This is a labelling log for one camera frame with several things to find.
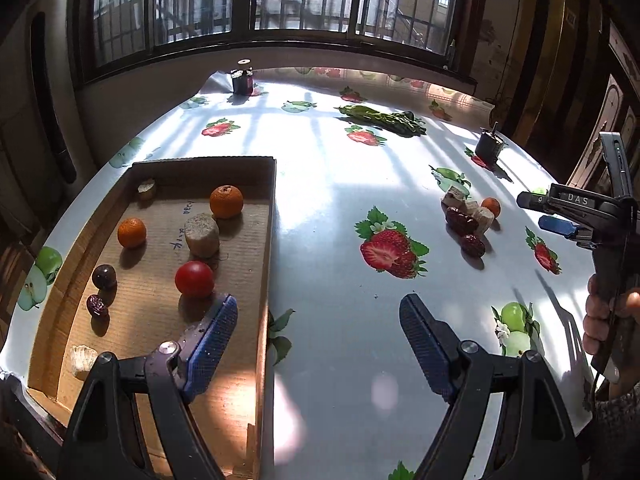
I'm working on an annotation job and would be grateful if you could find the small orange tangerine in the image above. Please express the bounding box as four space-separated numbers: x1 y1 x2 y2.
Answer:
117 217 146 249

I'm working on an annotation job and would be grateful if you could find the beige yam chunk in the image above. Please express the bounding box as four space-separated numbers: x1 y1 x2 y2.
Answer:
442 186 468 211
472 206 495 235
67 344 99 380
463 200 480 216
184 212 219 259

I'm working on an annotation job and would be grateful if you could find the small wrinkled red jujube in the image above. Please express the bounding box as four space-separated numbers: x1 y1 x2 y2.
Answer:
86 295 110 318

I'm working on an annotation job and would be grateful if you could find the person right hand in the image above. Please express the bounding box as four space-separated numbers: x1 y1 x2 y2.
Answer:
582 274 639 356

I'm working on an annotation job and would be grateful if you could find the brown cardboard box tray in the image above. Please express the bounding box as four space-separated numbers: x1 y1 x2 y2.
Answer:
27 156 276 479

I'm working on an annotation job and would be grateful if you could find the black framed window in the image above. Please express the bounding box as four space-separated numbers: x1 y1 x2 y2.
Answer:
73 0 486 81

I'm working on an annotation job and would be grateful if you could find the small black cup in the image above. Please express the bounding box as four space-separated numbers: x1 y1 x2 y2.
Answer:
474 122 506 166

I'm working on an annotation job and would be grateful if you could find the large orange tangerine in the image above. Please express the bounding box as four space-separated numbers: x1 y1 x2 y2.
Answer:
209 185 244 220

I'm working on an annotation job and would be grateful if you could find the dark red jujube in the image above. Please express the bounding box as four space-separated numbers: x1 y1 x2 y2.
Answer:
461 234 486 258

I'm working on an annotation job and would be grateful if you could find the small beige cylinder piece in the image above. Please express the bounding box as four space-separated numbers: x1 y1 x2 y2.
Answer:
137 179 156 203

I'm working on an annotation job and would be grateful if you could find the large red jujube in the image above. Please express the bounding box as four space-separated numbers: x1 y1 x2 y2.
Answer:
445 207 480 236

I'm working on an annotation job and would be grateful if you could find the dark round plum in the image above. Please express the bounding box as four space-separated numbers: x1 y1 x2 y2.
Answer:
91 264 117 290

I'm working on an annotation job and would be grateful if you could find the red tomato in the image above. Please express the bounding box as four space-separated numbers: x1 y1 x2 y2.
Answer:
175 260 215 298

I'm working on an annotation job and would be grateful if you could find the green leafy vegetable bunch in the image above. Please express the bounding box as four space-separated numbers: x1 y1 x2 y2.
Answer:
337 104 426 138

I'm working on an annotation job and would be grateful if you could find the fruit print tablecloth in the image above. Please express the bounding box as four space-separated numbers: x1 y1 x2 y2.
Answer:
1 70 591 479

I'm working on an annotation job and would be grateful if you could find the dark jar with spools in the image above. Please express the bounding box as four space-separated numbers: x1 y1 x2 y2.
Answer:
230 58 254 96

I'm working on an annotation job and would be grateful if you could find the beige yam chunk front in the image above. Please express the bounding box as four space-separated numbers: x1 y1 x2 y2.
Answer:
472 206 495 235

